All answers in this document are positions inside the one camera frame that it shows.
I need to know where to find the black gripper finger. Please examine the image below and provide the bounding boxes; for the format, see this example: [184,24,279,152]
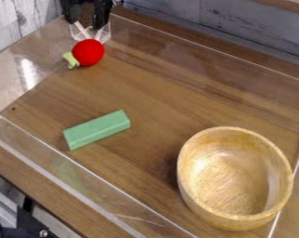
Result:
[61,0,80,24]
[93,0,113,30]

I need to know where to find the red plush strawberry toy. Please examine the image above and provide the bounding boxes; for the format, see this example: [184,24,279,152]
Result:
[63,39,105,69]

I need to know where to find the green rectangular block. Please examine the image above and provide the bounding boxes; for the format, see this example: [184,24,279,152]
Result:
[63,110,131,150]

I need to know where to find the wooden bowl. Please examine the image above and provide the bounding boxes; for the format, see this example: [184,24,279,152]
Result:
[178,126,294,231]

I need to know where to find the black clamp under table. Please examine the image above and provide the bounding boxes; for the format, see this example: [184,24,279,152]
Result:
[0,196,60,238]

